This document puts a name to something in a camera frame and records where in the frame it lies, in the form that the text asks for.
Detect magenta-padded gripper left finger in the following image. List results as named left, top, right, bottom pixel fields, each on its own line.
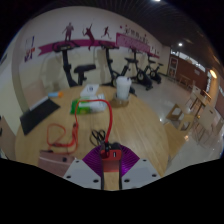
left=63, top=146, right=103, bottom=191

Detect black coiled cable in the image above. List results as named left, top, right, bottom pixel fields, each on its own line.
left=90, top=129, right=108, bottom=148

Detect green wet wipes pack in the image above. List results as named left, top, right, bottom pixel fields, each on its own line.
left=69, top=93, right=107, bottom=115

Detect red charger block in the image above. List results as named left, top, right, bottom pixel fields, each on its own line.
left=99, top=141, right=123, bottom=174

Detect ceiling lights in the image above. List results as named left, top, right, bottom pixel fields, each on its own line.
left=151, top=0, right=219, bottom=80

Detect blue orange-tipped marker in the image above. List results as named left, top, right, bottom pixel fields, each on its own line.
left=47, top=91, right=64, bottom=99

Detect wooden tables and chairs group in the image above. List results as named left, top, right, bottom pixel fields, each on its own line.
left=179, top=73, right=224, bottom=148

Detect white plastic cup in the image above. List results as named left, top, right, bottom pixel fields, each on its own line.
left=115, top=75, right=133, bottom=101

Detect white purple wall poster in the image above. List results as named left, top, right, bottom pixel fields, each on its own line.
left=23, top=35, right=36, bottom=63

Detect black mouse pad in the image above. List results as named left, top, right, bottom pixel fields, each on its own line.
left=19, top=98, right=62, bottom=136

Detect framed wall board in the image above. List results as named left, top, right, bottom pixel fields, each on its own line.
left=167, top=54, right=179, bottom=79

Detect small white box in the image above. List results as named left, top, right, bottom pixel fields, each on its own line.
left=79, top=83, right=100, bottom=98

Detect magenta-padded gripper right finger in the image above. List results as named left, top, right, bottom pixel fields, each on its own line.
left=120, top=144, right=162, bottom=191

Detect black exercise bikes row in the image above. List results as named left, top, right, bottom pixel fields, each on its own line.
left=52, top=40, right=165, bottom=92

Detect magenta wall banner decal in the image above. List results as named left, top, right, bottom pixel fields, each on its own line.
left=37, top=21, right=160, bottom=58

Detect red charging cable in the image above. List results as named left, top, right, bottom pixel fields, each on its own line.
left=45, top=98, right=114, bottom=154

